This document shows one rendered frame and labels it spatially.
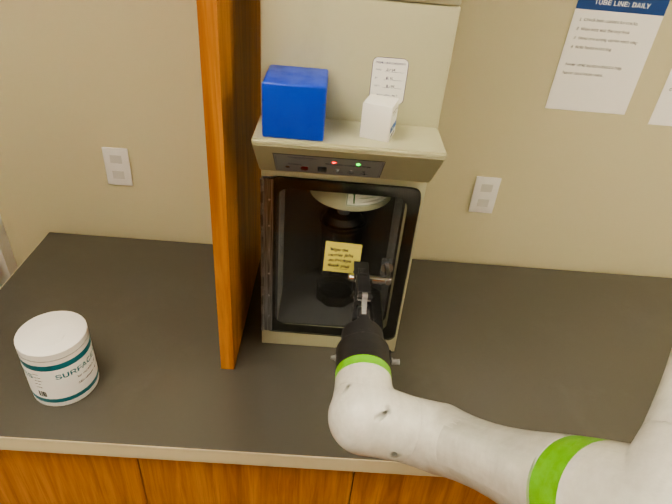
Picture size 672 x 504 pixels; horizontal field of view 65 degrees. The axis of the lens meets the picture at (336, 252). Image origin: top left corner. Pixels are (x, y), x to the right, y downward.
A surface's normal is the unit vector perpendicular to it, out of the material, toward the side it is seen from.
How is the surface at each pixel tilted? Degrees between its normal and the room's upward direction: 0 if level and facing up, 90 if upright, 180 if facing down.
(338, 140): 0
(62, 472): 90
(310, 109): 90
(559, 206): 90
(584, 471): 59
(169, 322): 0
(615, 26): 90
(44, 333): 0
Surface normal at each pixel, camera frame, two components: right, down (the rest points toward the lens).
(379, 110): -0.30, 0.52
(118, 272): 0.07, -0.82
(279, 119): -0.02, 0.57
